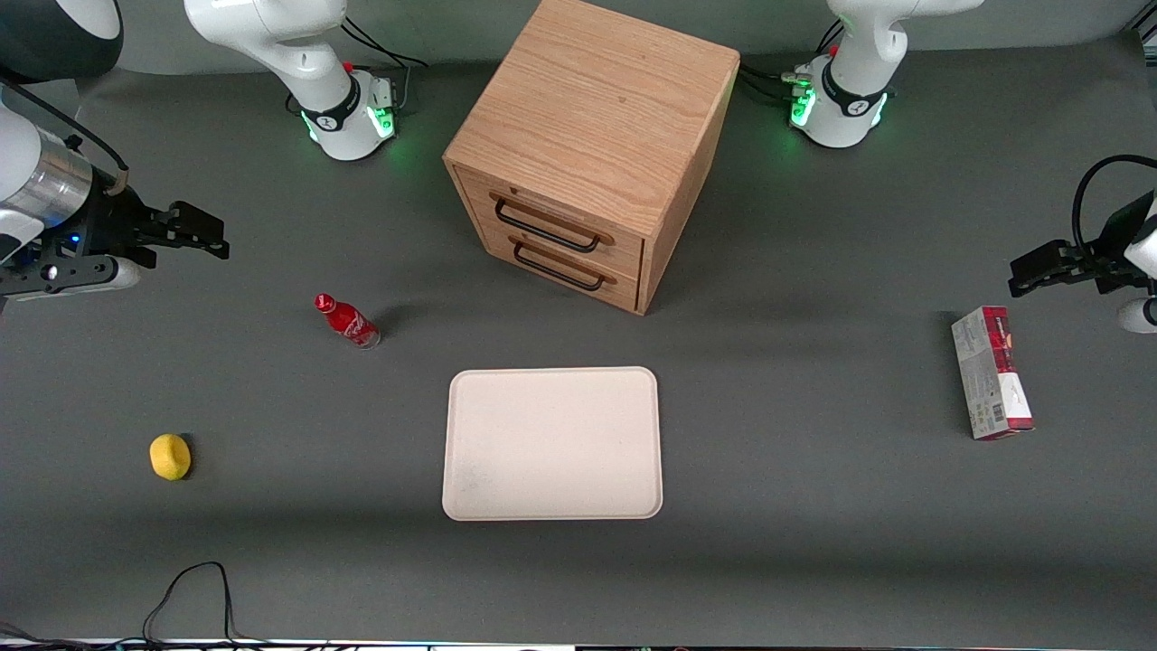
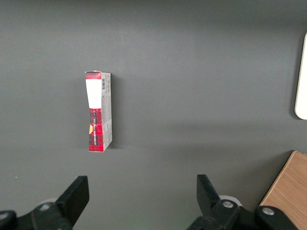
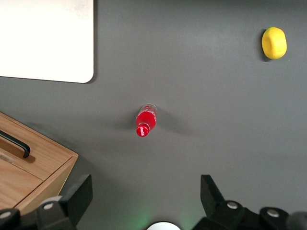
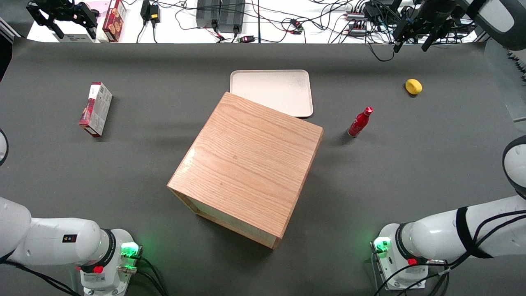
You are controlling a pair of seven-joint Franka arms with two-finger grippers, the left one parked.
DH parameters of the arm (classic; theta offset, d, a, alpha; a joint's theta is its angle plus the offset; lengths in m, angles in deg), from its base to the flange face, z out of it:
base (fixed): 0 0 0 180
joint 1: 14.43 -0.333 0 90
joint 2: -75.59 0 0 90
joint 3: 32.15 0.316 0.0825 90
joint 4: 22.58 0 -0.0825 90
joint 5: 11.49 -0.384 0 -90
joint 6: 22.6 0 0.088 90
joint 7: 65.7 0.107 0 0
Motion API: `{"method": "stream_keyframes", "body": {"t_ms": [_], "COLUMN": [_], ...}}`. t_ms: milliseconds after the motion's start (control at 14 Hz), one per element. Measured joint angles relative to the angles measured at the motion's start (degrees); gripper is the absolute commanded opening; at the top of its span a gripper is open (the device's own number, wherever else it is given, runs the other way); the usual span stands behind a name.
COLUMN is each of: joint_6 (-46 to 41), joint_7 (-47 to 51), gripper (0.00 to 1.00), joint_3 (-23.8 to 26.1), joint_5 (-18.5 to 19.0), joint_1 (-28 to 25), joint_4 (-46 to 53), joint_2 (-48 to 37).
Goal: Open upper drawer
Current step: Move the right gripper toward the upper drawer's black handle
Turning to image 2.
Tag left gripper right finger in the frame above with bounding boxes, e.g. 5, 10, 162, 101
187, 174, 295, 230

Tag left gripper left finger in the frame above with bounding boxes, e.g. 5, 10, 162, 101
0, 176, 90, 230

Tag wooden drawer cabinet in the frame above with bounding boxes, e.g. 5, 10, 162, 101
260, 150, 307, 230

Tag red plaid cardboard box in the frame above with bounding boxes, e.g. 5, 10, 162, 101
84, 70, 113, 153

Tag cream plastic tray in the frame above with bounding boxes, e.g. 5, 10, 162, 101
294, 32, 307, 120

